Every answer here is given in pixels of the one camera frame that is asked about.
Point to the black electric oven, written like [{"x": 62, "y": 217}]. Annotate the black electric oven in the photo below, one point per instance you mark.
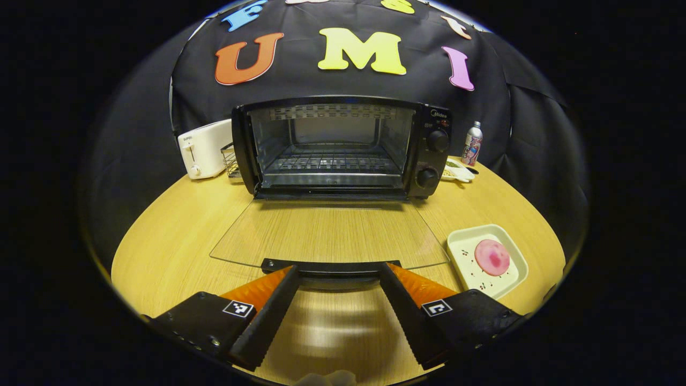
[{"x": 431, "y": 155}]

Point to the silver spray bottle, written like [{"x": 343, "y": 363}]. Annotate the silver spray bottle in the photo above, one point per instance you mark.
[{"x": 472, "y": 145}]

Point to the white toaster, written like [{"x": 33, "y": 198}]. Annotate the white toaster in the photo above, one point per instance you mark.
[{"x": 203, "y": 150}]

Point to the white divided snack dish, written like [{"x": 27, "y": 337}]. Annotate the white divided snack dish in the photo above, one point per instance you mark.
[{"x": 458, "y": 172}]

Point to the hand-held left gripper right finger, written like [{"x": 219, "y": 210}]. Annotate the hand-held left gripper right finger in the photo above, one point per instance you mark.
[{"x": 404, "y": 316}]

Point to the white rectangular plate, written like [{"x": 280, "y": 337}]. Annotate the white rectangular plate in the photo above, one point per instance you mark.
[{"x": 466, "y": 268}]

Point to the pink round cake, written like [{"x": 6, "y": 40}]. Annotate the pink round cake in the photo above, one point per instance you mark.
[{"x": 492, "y": 257}]

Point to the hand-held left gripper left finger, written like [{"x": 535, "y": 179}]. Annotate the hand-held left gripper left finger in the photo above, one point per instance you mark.
[{"x": 270, "y": 316}]

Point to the black backdrop cloth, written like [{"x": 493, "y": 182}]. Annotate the black backdrop cloth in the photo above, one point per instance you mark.
[{"x": 134, "y": 134}]

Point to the metal oven rack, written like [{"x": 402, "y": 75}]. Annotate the metal oven rack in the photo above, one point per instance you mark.
[{"x": 332, "y": 162}]

